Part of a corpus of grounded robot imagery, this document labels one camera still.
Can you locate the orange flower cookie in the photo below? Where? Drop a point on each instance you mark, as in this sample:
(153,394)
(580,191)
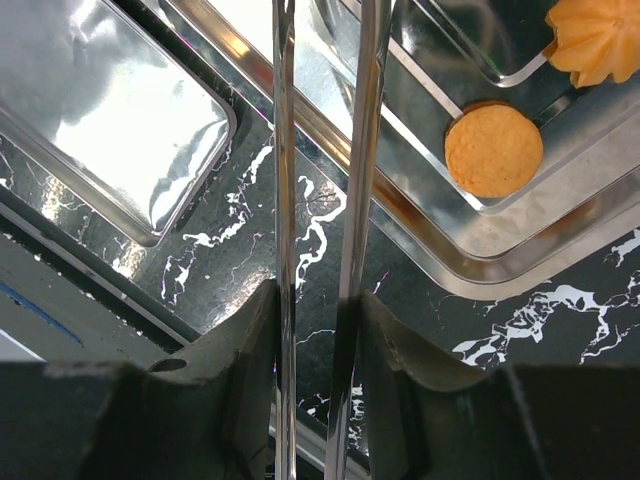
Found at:
(595,40)

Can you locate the plain orange cookie bottom right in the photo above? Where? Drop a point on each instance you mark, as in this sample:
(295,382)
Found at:
(493,150)

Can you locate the large steel baking tray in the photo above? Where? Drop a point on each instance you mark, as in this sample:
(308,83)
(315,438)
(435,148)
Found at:
(444,58)

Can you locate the metal tongs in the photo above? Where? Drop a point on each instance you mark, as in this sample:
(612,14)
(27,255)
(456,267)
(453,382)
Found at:
(354,205)

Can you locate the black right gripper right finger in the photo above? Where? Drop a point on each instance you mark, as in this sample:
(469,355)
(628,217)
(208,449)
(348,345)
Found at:
(430,416)

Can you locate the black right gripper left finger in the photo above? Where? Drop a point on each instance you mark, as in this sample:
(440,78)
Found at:
(202,413)

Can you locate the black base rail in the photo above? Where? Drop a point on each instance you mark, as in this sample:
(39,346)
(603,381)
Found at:
(57,307)

